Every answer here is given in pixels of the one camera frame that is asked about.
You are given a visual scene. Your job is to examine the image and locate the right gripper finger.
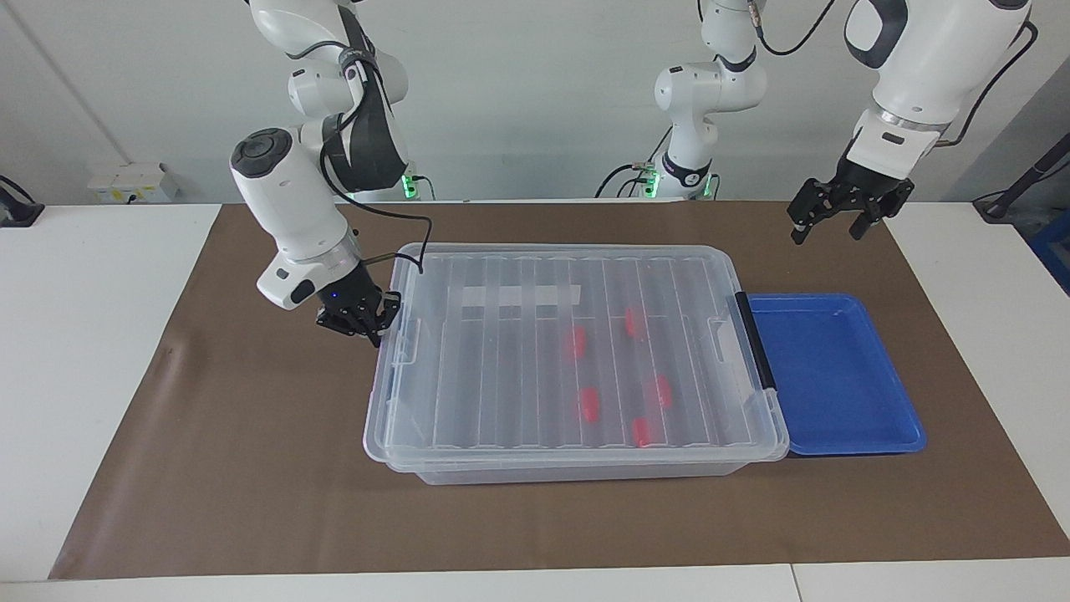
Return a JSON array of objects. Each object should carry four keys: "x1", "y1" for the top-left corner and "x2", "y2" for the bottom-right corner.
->
[
  {"x1": 361, "y1": 289, "x2": 403, "y2": 349},
  {"x1": 315, "y1": 308, "x2": 365, "y2": 337}
]

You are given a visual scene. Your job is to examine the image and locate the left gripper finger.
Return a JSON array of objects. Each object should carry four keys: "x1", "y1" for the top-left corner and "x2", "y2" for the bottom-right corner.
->
[
  {"x1": 849, "y1": 181, "x2": 915, "y2": 242},
  {"x1": 788, "y1": 177, "x2": 852, "y2": 247}
]

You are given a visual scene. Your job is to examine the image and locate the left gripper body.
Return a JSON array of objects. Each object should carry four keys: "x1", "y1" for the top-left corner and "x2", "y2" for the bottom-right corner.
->
[{"x1": 834, "y1": 152, "x2": 900, "y2": 207}]

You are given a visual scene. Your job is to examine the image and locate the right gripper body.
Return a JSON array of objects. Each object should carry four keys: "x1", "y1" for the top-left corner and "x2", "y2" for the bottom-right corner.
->
[{"x1": 321, "y1": 263, "x2": 385, "y2": 320}]

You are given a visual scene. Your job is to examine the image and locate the clear box latch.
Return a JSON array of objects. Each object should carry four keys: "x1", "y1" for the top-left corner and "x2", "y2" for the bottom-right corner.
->
[{"x1": 373, "y1": 291, "x2": 420, "y2": 370}]

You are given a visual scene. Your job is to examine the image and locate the clear plastic box lid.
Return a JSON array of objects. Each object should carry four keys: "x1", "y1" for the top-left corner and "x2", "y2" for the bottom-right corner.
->
[{"x1": 363, "y1": 242, "x2": 792, "y2": 466}]

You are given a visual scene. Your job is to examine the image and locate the black box latch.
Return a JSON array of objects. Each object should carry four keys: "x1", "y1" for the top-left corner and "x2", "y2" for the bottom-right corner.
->
[{"x1": 733, "y1": 292, "x2": 779, "y2": 393}]

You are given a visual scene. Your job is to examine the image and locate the white power socket box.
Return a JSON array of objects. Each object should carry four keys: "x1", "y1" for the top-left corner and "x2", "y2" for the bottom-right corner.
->
[{"x1": 87, "y1": 162, "x2": 182, "y2": 205}]

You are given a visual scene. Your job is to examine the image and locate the clear plastic storage box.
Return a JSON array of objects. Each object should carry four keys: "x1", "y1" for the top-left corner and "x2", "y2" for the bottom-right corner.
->
[{"x1": 368, "y1": 244, "x2": 792, "y2": 487}]

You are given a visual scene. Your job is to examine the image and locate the black stand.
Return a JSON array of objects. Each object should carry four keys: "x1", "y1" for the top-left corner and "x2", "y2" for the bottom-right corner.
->
[
  {"x1": 0, "y1": 175, "x2": 46, "y2": 229},
  {"x1": 973, "y1": 132, "x2": 1070, "y2": 223}
]

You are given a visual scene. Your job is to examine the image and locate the blue plastic tray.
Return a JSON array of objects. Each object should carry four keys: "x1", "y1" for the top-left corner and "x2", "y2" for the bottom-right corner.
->
[{"x1": 746, "y1": 293, "x2": 928, "y2": 457}]

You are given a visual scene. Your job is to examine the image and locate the black cable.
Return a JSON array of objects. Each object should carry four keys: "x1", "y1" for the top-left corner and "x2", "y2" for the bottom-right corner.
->
[
  {"x1": 750, "y1": 0, "x2": 839, "y2": 59},
  {"x1": 934, "y1": 21, "x2": 1041, "y2": 149},
  {"x1": 594, "y1": 162, "x2": 663, "y2": 200},
  {"x1": 319, "y1": 50, "x2": 434, "y2": 276}
]

